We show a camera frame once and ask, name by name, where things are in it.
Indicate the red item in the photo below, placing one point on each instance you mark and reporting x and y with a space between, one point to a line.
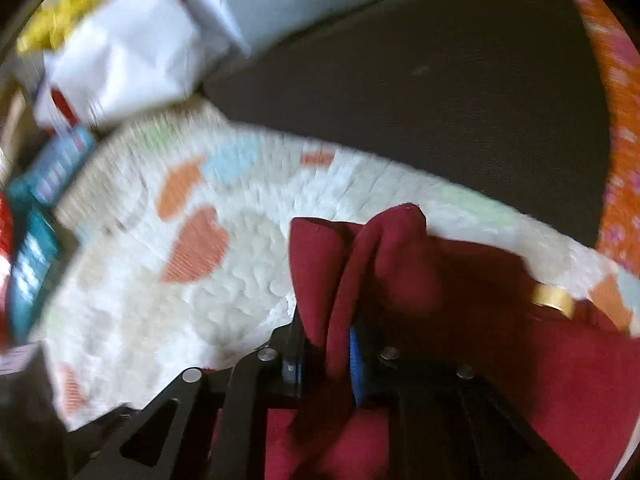
5 230

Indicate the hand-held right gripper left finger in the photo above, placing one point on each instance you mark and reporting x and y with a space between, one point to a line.
277 360

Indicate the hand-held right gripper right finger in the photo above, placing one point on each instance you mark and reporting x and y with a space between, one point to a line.
356 365

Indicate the blue-grey cloth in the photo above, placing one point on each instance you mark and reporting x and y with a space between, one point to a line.
310 0

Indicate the maroon knit garment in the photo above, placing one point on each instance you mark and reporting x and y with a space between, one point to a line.
500 350

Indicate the yellow crumpled item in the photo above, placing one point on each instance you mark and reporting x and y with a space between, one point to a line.
65 15

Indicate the teal packet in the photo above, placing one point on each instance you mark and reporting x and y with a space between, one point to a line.
32 270
62 165

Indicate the orange floral cloth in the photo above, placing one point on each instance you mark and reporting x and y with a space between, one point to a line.
622 125

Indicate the dark grey mattress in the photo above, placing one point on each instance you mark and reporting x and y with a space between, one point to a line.
425 110

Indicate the white heart-patterned quilt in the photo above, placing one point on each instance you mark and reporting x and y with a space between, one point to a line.
240 285

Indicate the white plastic bag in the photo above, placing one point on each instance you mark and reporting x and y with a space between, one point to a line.
125 55

